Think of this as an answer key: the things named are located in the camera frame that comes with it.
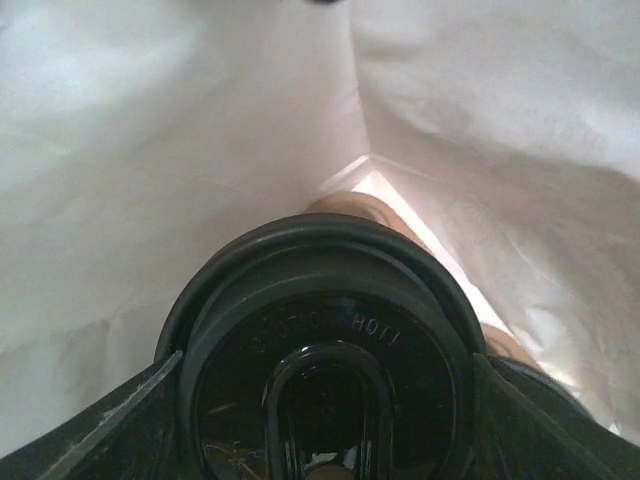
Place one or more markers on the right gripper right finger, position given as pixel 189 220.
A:
pixel 525 430

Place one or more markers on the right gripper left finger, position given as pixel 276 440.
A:
pixel 128 434

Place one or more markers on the pulp cup carrier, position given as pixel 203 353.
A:
pixel 368 207

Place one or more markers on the black coffee lid front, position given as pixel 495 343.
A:
pixel 323 343

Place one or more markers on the printed Cream Bear paper bag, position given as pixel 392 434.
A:
pixel 139 137

